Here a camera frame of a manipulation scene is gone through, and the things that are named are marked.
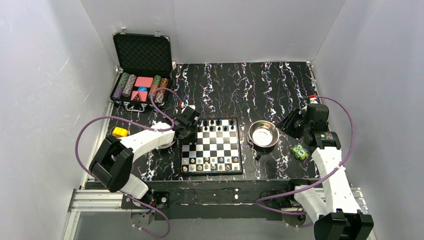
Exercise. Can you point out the green toy car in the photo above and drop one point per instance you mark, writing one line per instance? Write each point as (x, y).
(299, 152)

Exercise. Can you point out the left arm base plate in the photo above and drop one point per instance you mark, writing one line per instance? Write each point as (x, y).
(157, 199)

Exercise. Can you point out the black poker chip case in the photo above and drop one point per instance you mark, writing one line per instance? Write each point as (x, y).
(142, 55)

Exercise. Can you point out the black and white chessboard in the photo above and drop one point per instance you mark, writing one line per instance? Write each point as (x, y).
(217, 150)

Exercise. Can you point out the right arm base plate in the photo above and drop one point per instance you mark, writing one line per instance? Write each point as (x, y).
(281, 202)

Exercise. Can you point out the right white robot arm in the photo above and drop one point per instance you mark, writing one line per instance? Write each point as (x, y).
(338, 216)

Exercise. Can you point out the colourful toy block car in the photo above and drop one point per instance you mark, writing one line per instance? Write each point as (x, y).
(119, 132)

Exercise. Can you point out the steel bowl with chess pieces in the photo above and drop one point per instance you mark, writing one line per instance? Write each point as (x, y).
(263, 134)

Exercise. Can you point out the small steel bowl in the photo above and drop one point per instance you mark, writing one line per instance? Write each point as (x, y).
(164, 146)

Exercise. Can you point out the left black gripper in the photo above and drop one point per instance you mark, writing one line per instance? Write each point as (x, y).
(191, 124)

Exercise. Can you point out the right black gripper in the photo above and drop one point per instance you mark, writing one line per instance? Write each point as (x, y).
(292, 122)

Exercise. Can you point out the aluminium frame rail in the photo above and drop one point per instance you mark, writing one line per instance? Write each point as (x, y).
(249, 97)

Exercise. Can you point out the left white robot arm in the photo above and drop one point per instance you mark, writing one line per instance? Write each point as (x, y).
(113, 162)

